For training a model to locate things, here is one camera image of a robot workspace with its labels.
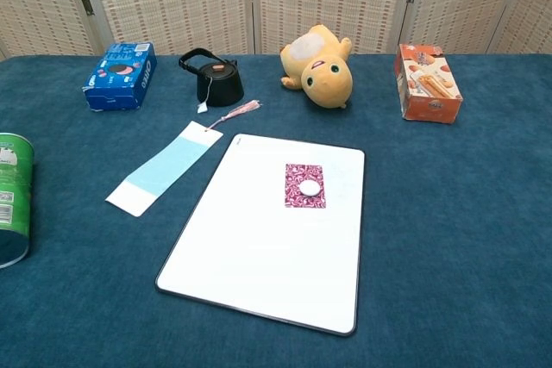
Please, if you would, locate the black teapot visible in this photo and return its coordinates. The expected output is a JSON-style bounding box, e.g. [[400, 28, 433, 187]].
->
[[178, 47, 245, 108]]

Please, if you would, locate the blue Oreo cookie box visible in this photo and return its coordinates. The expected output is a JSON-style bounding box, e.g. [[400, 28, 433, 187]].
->
[[83, 41, 158, 113]]

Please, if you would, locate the blue white tasselled bookmark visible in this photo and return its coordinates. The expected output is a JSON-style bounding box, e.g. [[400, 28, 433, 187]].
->
[[104, 99, 263, 218]]

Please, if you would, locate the orange biscuit box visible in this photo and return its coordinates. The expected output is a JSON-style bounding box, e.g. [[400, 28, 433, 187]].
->
[[393, 43, 464, 124]]

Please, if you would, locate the green chip can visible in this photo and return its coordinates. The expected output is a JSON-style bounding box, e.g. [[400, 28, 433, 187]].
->
[[0, 132, 35, 270]]

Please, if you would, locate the white rectangular board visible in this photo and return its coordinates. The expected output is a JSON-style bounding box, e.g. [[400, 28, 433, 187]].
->
[[154, 133, 366, 338]]

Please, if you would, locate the blue tablecloth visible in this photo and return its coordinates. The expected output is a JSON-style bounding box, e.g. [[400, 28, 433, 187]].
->
[[0, 53, 552, 368]]

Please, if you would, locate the woven folding screen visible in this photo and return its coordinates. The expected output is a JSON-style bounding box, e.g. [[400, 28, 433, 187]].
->
[[0, 0, 552, 59]]

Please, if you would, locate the pink glitter card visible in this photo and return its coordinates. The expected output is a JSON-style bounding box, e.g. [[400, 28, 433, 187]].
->
[[284, 163, 328, 209]]

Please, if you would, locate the yellow plush duck toy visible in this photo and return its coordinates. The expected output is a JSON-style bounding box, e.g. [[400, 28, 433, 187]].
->
[[279, 23, 354, 110]]

